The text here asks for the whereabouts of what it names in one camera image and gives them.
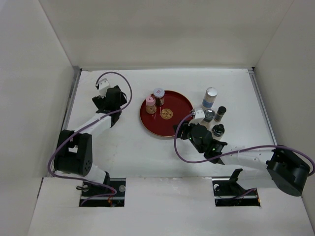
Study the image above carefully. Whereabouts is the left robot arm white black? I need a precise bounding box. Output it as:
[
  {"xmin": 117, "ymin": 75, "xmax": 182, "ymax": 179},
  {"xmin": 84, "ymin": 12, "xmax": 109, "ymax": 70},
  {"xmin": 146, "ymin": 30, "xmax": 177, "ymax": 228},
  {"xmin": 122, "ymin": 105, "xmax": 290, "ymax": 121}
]
[{"xmin": 53, "ymin": 86, "xmax": 127, "ymax": 196}]

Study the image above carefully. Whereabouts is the red round tray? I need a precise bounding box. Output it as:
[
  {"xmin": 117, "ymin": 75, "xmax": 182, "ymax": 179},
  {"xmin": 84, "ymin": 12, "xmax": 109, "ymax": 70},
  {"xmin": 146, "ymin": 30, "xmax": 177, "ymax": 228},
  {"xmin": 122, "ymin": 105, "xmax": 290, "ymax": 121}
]
[{"xmin": 140, "ymin": 90, "xmax": 193, "ymax": 137}]

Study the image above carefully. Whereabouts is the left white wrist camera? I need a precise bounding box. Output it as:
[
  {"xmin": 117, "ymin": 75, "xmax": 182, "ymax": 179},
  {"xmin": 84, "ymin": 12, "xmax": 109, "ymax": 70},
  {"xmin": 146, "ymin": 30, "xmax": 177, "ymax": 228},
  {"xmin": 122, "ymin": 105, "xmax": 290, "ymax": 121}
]
[{"xmin": 95, "ymin": 78, "xmax": 111, "ymax": 98}]

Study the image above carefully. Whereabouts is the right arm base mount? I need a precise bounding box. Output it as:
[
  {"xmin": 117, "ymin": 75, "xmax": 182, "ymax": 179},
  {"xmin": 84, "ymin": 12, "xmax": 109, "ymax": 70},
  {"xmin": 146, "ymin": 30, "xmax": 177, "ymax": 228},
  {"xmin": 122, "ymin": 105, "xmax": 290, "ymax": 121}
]
[{"xmin": 212, "ymin": 169, "xmax": 260, "ymax": 207}]

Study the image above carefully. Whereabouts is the dark jar white lid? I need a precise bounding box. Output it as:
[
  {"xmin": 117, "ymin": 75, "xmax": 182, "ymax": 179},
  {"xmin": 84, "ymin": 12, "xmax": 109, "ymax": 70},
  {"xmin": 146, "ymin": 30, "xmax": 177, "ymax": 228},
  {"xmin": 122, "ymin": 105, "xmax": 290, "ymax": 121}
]
[{"xmin": 153, "ymin": 88, "xmax": 165, "ymax": 107}]

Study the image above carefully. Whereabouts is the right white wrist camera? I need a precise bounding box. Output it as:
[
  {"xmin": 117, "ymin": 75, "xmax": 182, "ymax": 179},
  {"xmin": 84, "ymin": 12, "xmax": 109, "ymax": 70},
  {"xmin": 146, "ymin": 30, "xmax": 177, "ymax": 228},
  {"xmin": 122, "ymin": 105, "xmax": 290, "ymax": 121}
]
[{"xmin": 189, "ymin": 108, "xmax": 205, "ymax": 125}]

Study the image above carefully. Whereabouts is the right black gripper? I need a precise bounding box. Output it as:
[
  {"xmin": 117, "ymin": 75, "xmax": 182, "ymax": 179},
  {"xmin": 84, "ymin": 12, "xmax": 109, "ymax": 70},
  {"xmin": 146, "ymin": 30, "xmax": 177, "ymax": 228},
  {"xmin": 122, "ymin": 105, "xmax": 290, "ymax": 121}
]
[{"xmin": 173, "ymin": 118, "xmax": 204, "ymax": 153}]

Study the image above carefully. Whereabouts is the purple cable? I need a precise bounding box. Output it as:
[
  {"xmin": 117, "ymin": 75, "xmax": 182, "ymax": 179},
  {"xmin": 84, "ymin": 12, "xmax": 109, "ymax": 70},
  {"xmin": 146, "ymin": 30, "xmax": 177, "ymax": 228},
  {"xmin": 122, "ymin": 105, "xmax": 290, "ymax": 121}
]
[
  {"xmin": 47, "ymin": 71, "xmax": 133, "ymax": 206},
  {"xmin": 173, "ymin": 113, "xmax": 315, "ymax": 176}
]

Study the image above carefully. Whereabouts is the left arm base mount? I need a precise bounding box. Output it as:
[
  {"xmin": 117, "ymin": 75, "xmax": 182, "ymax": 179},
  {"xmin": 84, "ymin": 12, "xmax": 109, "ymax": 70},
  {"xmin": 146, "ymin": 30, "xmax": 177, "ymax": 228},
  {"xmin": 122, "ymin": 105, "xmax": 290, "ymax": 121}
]
[{"xmin": 76, "ymin": 177, "xmax": 126, "ymax": 207}]

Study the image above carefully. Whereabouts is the tall blue label salt bottle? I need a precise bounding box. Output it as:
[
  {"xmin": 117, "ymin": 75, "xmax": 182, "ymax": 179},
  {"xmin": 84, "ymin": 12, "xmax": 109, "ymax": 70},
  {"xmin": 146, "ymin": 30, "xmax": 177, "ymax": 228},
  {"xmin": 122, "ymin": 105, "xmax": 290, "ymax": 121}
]
[{"xmin": 202, "ymin": 87, "xmax": 218, "ymax": 109}]

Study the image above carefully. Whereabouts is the clear dome cap bottle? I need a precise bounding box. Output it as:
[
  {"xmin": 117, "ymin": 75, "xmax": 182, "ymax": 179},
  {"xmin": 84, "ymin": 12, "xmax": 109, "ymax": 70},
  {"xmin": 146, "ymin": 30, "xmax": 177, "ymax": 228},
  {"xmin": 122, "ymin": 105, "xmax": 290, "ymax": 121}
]
[{"xmin": 200, "ymin": 109, "xmax": 216, "ymax": 130}]

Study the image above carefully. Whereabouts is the black grinder bottle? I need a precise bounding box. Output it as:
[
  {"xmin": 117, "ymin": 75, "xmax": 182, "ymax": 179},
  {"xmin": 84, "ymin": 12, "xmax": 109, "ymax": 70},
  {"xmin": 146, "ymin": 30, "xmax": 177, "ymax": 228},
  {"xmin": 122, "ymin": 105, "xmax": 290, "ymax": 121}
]
[{"xmin": 211, "ymin": 124, "xmax": 225, "ymax": 140}]

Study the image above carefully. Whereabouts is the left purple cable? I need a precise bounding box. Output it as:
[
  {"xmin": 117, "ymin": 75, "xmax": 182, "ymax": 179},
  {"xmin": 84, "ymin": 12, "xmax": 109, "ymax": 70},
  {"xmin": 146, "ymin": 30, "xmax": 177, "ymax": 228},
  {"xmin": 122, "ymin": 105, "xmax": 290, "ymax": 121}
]
[{"xmin": 47, "ymin": 71, "xmax": 133, "ymax": 206}]

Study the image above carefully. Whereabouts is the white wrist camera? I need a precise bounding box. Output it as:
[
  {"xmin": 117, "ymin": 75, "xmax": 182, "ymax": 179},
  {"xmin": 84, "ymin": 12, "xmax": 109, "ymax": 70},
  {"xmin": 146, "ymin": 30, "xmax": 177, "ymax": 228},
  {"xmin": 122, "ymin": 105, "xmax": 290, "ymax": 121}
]
[
  {"xmin": 95, "ymin": 78, "xmax": 111, "ymax": 98},
  {"xmin": 189, "ymin": 108, "xmax": 205, "ymax": 125}
]

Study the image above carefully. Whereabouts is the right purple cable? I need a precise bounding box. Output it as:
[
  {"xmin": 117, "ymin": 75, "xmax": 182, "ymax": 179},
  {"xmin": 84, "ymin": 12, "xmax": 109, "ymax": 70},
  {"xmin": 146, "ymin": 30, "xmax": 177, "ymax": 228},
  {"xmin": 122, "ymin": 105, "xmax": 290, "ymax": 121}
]
[{"xmin": 173, "ymin": 113, "xmax": 315, "ymax": 176}]

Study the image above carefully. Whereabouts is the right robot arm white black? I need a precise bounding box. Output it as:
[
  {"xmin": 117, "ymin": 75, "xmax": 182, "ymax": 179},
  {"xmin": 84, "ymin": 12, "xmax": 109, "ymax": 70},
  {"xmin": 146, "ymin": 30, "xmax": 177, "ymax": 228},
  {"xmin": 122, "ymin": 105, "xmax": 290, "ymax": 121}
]
[{"xmin": 173, "ymin": 121, "xmax": 315, "ymax": 197}]

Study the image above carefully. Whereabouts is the small black cap spice bottle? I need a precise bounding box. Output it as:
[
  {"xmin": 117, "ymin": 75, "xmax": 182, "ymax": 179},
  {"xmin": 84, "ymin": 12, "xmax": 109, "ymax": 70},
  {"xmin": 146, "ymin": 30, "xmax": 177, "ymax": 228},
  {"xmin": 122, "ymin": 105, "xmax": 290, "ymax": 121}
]
[{"xmin": 214, "ymin": 106, "xmax": 227, "ymax": 122}]

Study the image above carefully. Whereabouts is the pink cap spice bottle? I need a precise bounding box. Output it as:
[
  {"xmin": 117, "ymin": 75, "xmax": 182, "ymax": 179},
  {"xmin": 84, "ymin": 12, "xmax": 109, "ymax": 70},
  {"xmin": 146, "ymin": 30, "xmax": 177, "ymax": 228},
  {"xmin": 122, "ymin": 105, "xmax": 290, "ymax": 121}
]
[{"xmin": 146, "ymin": 95, "xmax": 157, "ymax": 115}]

